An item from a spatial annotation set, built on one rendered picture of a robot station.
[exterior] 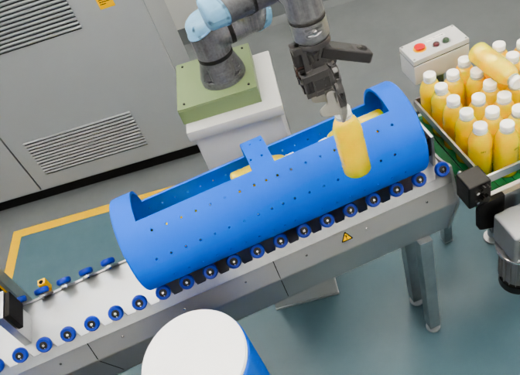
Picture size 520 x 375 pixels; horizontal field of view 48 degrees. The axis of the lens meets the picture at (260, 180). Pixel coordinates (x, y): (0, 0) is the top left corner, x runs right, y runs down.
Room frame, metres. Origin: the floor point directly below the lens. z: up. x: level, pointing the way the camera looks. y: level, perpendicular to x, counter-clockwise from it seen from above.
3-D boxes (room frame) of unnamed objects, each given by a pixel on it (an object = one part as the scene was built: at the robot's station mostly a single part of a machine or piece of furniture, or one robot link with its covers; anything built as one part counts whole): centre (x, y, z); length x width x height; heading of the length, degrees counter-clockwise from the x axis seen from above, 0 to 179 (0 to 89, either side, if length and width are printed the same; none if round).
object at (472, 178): (1.02, -0.56, 0.95); 0.10 x 0.07 x 0.10; 3
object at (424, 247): (1.14, -0.44, 0.31); 0.06 x 0.06 x 0.63; 3
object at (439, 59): (1.52, -0.70, 1.05); 0.20 x 0.10 x 0.10; 93
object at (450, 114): (1.25, -0.63, 0.99); 0.07 x 0.07 x 0.19
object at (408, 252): (1.28, -0.44, 0.31); 0.06 x 0.06 x 0.63; 3
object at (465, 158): (1.22, -0.59, 0.96); 0.40 x 0.01 x 0.03; 3
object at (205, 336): (0.79, 0.32, 1.03); 0.28 x 0.28 x 0.01
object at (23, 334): (1.16, 0.82, 1.00); 0.10 x 0.04 x 0.15; 3
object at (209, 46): (1.63, -0.02, 1.38); 0.13 x 0.12 x 0.14; 96
